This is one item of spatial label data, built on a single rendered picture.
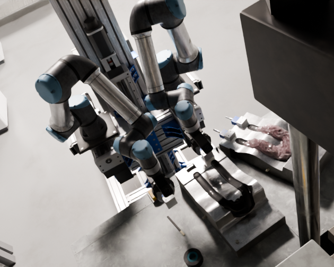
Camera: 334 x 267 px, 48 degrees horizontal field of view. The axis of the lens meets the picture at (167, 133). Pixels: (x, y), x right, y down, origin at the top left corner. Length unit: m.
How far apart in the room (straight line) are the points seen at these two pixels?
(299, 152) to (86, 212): 2.49
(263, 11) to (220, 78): 3.12
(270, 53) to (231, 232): 1.15
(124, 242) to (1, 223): 1.90
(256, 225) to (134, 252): 0.57
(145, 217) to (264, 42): 1.41
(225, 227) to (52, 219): 1.92
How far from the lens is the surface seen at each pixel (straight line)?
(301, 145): 0.84
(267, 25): 0.61
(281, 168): 1.82
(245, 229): 1.68
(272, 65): 0.65
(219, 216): 1.65
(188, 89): 1.68
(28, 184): 3.72
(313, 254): 0.95
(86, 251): 1.96
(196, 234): 1.78
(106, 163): 2.01
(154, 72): 1.67
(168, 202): 1.73
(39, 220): 3.38
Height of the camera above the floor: 2.33
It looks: 44 degrees down
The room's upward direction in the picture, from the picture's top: 24 degrees counter-clockwise
